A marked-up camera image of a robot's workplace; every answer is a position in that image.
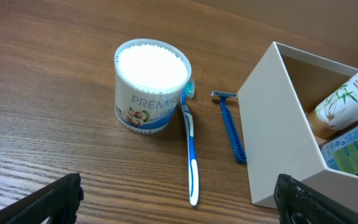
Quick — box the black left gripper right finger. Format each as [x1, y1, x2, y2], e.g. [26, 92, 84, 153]
[273, 174, 358, 224]

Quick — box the clear bottle with cap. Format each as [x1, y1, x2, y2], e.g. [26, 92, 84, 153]
[321, 125, 358, 175]

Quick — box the white cardboard box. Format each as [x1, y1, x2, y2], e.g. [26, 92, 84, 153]
[238, 42, 358, 213]

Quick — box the blue disposable razor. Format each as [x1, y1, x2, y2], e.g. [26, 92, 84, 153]
[211, 91, 247, 164]

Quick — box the blue white toothbrush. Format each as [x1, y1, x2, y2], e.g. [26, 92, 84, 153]
[181, 78, 200, 208]

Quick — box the cotton swab tub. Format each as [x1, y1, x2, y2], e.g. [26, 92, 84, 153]
[114, 39, 191, 134]

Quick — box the white bamboo print tube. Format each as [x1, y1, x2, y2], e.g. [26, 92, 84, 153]
[307, 72, 358, 139]

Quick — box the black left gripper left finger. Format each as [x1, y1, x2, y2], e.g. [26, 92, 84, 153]
[0, 173, 84, 224]

